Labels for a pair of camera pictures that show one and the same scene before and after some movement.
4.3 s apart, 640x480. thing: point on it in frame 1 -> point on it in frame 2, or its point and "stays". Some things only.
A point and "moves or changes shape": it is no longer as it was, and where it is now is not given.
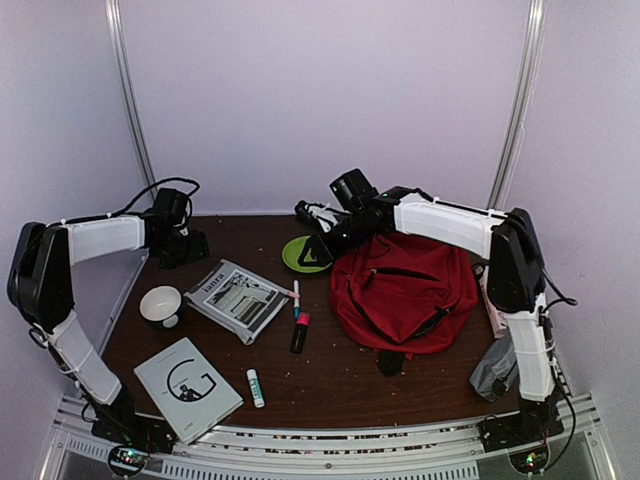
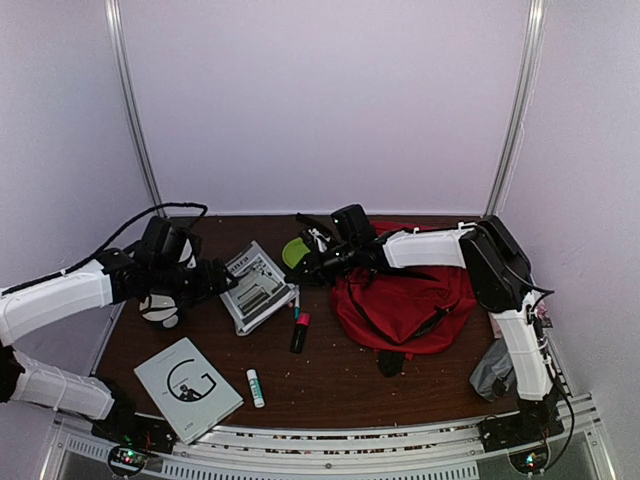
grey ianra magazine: [239, 298] moves or changes shape
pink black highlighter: [299, 333] stays
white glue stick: [255, 387] stays
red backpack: [400, 295] stays
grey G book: [188, 389] stays
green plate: [291, 255] stays
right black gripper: [322, 250] -> [316, 271]
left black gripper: [199, 251] -> [207, 286]
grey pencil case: [497, 371] stays
